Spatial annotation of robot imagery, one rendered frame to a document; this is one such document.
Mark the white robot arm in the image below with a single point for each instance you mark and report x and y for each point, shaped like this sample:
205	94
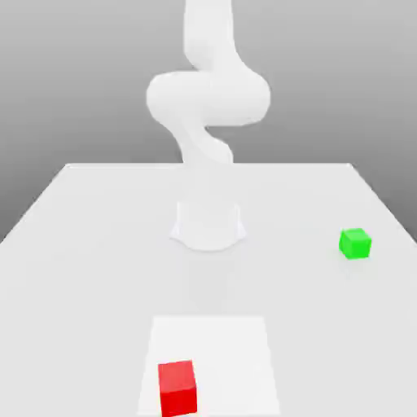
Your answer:
208	97

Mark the small green cube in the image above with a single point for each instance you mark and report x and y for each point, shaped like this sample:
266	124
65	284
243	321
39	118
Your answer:
355	244

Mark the small red cube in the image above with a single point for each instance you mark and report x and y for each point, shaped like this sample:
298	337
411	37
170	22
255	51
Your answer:
177	387

